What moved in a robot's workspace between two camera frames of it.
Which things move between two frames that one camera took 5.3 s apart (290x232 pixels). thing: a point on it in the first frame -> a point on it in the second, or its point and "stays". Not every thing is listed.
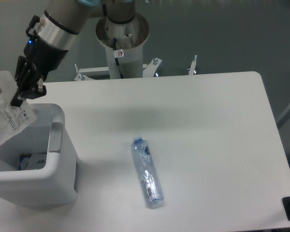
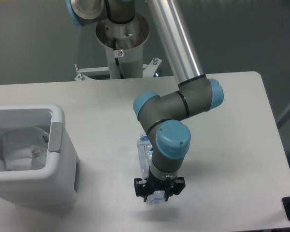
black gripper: [46, 58] -> [177, 183]
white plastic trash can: [55, 187] stays
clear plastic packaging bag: [7, 120] -> [25, 149]
